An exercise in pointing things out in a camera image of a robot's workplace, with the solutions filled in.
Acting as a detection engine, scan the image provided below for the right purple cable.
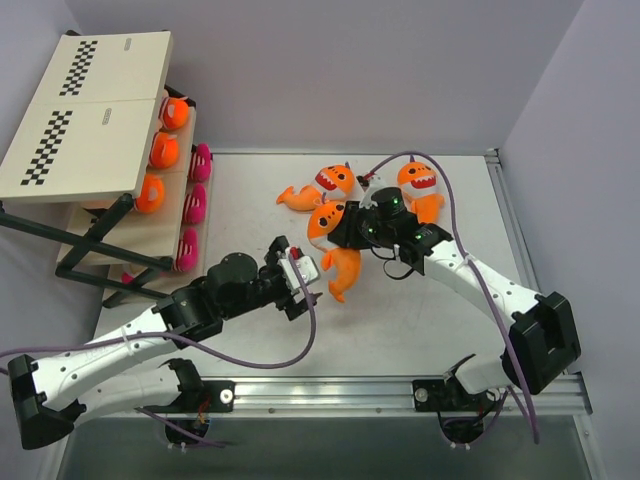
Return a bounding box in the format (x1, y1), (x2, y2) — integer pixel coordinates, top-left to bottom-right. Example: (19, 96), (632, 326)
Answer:
(364, 151), (541, 446)

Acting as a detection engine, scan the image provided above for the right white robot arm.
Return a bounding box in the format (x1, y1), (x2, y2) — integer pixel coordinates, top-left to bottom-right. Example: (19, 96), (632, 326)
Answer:
(328, 187), (581, 409)

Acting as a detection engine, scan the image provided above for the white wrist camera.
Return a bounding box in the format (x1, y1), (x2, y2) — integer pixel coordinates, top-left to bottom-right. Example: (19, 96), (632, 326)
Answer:
(278, 246), (321, 292)
(356, 173), (388, 209)

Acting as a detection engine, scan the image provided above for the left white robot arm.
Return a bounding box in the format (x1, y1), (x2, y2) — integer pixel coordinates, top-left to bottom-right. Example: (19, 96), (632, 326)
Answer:
(1, 236), (320, 450)

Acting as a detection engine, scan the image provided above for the white pink plush on shelf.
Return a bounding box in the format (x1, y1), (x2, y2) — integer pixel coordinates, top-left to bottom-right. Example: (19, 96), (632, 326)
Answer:
(188, 143), (212, 182)

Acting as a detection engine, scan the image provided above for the white pink glasses plush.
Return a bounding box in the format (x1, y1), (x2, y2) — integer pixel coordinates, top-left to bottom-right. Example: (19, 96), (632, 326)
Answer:
(120, 227), (199, 284)
(182, 184), (207, 225)

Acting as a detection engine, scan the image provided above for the cream tiered shelf black frame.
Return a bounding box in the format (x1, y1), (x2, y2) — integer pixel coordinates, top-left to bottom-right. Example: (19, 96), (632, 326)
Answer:
(1, 30), (212, 308)

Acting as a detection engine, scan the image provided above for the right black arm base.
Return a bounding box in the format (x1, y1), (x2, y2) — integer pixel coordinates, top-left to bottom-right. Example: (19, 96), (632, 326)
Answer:
(411, 355), (507, 451)

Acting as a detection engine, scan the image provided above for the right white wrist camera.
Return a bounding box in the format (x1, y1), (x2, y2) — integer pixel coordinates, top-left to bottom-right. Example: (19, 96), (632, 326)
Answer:
(356, 173), (388, 209)

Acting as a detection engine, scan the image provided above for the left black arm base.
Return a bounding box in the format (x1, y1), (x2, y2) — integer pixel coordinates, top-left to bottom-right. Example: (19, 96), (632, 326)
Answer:
(138, 358), (232, 453)

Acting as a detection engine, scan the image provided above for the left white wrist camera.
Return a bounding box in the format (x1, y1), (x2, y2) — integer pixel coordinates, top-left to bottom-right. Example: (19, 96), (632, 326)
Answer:
(278, 246), (321, 292)

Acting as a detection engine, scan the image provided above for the aluminium table side rail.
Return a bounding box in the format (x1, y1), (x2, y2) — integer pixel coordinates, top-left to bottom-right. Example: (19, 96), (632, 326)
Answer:
(483, 148), (556, 321)

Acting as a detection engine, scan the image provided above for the orange shark plush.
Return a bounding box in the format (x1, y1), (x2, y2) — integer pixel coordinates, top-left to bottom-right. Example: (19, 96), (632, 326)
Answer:
(276, 162), (356, 212)
(397, 155), (445, 224)
(306, 195), (362, 303)

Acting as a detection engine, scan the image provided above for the aluminium mounting rail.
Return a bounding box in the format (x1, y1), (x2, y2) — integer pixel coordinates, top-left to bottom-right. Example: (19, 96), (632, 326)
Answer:
(119, 372), (594, 420)

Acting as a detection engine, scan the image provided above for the black haired doll plush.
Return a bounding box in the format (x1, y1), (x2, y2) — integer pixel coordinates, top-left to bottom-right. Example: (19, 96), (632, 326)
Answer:
(159, 90), (189, 131)
(134, 174), (165, 214)
(148, 131), (180, 169)

